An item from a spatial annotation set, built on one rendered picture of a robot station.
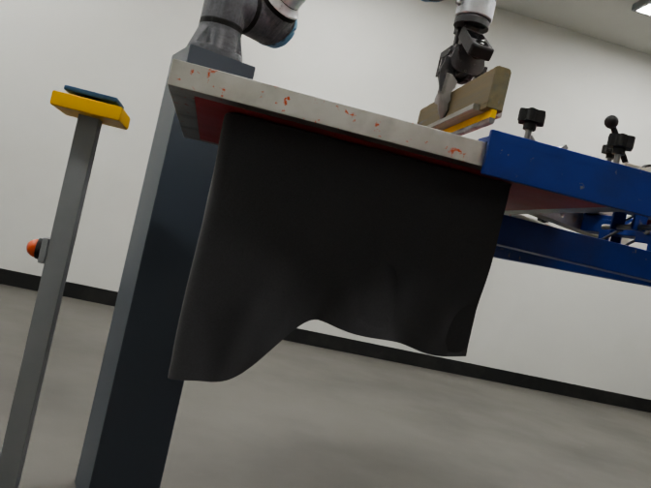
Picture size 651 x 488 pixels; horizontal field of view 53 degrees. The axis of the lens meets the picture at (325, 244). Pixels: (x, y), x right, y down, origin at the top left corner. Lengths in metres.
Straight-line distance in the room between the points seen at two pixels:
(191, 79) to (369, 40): 4.46
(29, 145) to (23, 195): 0.36
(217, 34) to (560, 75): 4.44
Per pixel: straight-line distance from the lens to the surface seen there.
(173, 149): 1.69
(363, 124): 0.98
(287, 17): 1.88
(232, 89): 0.97
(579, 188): 1.10
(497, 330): 5.63
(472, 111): 1.19
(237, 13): 1.83
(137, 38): 5.25
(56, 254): 1.37
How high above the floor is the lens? 0.78
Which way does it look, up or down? level
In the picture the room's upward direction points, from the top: 13 degrees clockwise
